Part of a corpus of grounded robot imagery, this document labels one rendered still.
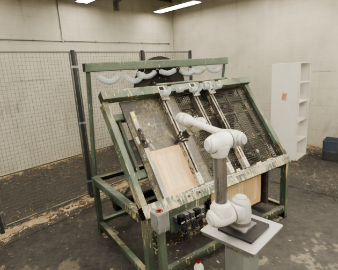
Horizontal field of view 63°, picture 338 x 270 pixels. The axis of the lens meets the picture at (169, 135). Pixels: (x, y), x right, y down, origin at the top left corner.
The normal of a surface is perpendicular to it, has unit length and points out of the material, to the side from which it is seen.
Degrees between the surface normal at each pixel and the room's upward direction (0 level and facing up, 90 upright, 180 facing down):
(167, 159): 54
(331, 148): 90
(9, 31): 90
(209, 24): 90
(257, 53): 90
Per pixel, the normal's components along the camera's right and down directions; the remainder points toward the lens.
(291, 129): -0.70, 0.21
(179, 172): 0.43, -0.44
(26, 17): 0.72, 0.12
